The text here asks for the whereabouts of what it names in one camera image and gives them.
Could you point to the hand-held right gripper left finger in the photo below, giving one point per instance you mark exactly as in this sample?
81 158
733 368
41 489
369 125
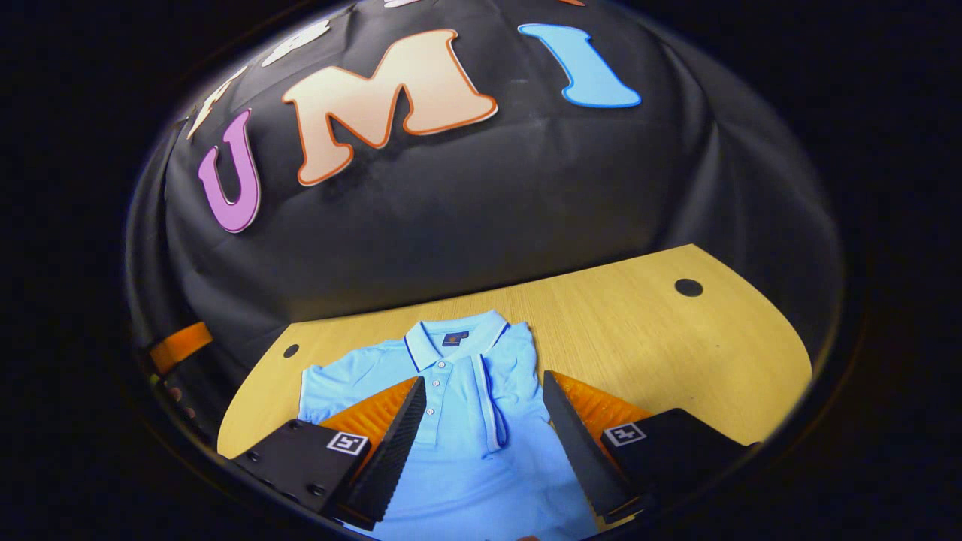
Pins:
391 451

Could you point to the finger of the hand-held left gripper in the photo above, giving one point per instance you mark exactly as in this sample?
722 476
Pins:
180 346

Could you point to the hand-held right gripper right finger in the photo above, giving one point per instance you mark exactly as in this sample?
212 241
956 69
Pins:
579 451

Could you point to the light blue T-shirt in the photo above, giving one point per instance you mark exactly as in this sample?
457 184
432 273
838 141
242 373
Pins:
466 466

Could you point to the black backdrop cloth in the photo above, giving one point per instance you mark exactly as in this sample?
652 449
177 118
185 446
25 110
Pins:
481 188

